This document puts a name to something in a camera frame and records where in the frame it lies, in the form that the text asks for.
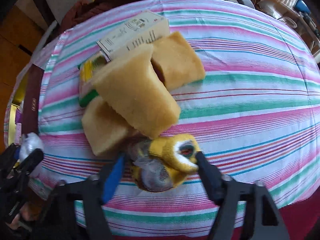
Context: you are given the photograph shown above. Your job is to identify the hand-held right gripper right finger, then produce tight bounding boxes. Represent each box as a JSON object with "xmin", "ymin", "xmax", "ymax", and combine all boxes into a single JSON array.
[{"xmin": 195, "ymin": 152, "xmax": 290, "ymax": 240}]

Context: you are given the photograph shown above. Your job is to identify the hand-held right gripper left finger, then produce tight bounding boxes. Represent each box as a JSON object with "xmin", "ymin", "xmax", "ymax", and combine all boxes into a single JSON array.
[{"xmin": 37, "ymin": 152, "xmax": 127, "ymax": 240}]

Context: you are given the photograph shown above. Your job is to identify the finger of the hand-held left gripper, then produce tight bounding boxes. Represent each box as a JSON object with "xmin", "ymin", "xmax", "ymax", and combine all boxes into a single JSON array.
[
  {"xmin": 15, "ymin": 149, "xmax": 45, "ymax": 178},
  {"xmin": 0, "ymin": 143, "xmax": 21, "ymax": 172}
]

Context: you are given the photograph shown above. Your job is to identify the silver foil packet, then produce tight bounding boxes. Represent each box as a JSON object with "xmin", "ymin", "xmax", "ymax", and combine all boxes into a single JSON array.
[{"xmin": 19, "ymin": 132, "xmax": 45, "ymax": 161}]

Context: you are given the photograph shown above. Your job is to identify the yellow sponge block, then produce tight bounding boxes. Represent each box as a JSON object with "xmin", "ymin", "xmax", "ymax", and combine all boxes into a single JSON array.
[
  {"xmin": 149, "ymin": 31, "xmax": 207, "ymax": 91},
  {"xmin": 81, "ymin": 96, "xmax": 137, "ymax": 157},
  {"xmin": 92, "ymin": 43, "xmax": 181, "ymax": 140}
]

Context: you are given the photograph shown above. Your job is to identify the maroon box with gold lining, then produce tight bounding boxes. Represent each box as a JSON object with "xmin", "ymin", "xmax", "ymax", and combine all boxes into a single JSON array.
[{"xmin": 3, "ymin": 64, "xmax": 46, "ymax": 152}]

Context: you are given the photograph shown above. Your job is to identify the green yellow packet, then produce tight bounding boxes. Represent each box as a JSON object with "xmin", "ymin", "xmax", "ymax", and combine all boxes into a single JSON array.
[{"xmin": 77, "ymin": 51, "xmax": 111, "ymax": 108}]

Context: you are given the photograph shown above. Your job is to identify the white cardboard box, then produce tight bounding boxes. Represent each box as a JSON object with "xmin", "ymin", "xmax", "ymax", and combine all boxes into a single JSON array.
[{"xmin": 96, "ymin": 10, "xmax": 171, "ymax": 62}]

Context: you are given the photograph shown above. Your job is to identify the person's left hand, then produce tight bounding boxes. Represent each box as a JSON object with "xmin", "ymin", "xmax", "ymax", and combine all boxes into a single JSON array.
[{"xmin": 11, "ymin": 201, "xmax": 35, "ymax": 232}]

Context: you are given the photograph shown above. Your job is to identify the wooden wardrobe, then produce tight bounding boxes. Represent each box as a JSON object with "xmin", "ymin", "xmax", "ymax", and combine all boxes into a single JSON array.
[{"xmin": 0, "ymin": 4, "xmax": 46, "ymax": 107}]

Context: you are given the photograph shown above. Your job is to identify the glass jar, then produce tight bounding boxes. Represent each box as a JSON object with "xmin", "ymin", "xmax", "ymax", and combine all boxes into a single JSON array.
[{"xmin": 277, "ymin": 16, "xmax": 298, "ymax": 30}]

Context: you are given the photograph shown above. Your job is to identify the maroon jacket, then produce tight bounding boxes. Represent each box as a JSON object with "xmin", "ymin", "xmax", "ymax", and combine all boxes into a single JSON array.
[{"xmin": 58, "ymin": 0, "xmax": 226, "ymax": 38}]

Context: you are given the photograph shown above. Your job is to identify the blue desk lamp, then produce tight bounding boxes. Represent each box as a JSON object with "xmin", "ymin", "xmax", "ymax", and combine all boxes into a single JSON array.
[{"xmin": 293, "ymin": 0, "xmax": 311, "ymax": 15}]

